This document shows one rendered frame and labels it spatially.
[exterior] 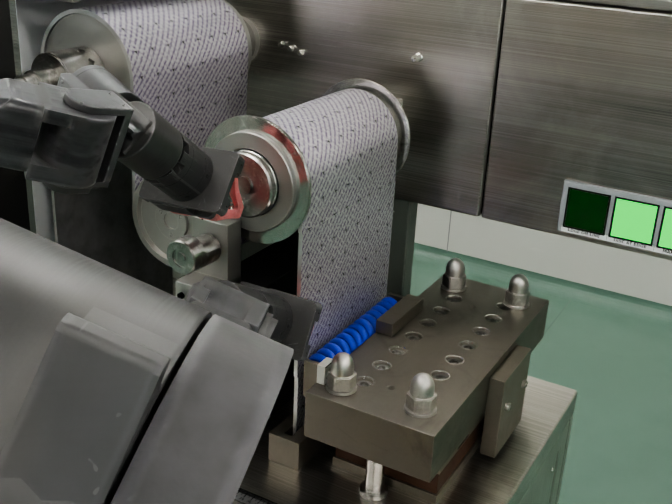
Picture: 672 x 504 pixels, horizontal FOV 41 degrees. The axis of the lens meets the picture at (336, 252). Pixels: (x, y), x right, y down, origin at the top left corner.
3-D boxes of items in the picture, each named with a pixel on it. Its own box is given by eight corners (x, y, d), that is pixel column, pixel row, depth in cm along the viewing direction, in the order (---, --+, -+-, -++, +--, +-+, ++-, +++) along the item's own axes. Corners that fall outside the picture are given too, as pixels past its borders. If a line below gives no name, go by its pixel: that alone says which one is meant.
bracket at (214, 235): (177, 456, 111) (170, 225, 99) (208, 431, 116) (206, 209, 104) (209, 469, 108) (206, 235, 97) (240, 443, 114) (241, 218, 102)
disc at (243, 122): (196, 221, 106) (204, 100, 100) (199, 220, 107) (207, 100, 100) (301, 261, 100) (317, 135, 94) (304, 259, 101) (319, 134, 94)
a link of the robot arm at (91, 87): (52, 195, 77) (79, 106, 73) (-11, 131, 83) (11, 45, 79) (161, 192, 86) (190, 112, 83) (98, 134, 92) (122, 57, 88)
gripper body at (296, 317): (307, 362, 97) (276, 357, 91) (231, 337, 102) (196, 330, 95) (325, 305, 98) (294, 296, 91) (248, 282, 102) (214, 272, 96)
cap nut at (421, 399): (398, 411, 98) (401, 376, 97) (412, 396, 101) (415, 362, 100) (428, 422, 97) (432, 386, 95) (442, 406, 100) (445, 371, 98)
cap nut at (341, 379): (319, 389, 102) (320, 355, 100) (335, 376, 105) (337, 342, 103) (347, 399, 100) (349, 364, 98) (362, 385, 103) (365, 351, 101)
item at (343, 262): (293, 376, 107) (298, 233, 100) (382, 304, 126) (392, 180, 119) (297, 377, 107) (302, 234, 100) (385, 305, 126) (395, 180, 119)
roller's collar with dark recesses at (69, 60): (32, 103, 106) (27, 49, 104) (69, 94, 111) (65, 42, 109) (71, 112, 103) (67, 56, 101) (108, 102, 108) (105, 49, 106)
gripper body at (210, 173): (227, 219, 89) (189, 190, 82) (147, 203, 93) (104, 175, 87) (248, 160, 90) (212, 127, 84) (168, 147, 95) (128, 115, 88)
